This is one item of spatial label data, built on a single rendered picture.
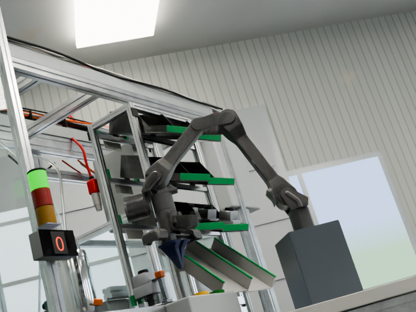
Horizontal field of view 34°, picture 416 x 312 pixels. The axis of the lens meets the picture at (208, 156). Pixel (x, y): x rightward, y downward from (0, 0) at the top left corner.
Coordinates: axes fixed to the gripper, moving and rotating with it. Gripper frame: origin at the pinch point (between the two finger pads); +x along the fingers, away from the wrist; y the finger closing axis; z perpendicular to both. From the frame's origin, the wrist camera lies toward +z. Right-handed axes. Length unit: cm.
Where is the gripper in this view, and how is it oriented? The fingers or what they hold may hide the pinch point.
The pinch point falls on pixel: (177, 255)
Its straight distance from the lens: 179.3
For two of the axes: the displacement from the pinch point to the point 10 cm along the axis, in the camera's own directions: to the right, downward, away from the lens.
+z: 7.7, -4.0, -5.0
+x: 2.8, 9.1, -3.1
